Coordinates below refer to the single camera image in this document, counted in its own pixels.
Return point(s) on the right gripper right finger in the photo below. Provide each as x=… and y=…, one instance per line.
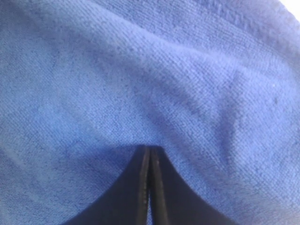
x=172, y=200

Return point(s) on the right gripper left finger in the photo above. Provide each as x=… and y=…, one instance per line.
x=125, y=202

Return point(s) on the blue microfiber towel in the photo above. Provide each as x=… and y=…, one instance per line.
x=84, y=82

